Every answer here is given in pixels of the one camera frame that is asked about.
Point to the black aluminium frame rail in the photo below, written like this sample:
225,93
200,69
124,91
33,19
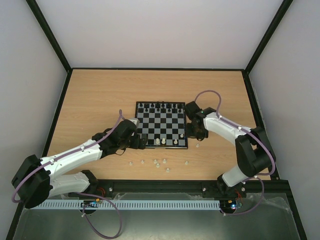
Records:
206,188

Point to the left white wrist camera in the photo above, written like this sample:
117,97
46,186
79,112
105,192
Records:
135,121

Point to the right controller circuit board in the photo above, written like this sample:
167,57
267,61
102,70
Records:
231,204

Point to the light blue slotted cable duct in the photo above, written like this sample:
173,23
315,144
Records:
60,204

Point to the left controller circuit board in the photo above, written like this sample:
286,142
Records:
91,203

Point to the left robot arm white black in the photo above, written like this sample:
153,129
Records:
38,179

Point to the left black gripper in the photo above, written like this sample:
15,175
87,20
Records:
136,145

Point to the black and silver chessboard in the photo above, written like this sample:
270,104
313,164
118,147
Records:
160,125

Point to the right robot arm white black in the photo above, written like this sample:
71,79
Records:
254,152

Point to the controller circuit board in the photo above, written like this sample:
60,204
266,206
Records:
231,204
91,203

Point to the clear plastic sheet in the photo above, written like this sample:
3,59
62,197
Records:
259,219

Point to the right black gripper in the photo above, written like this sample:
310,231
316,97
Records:
196,131

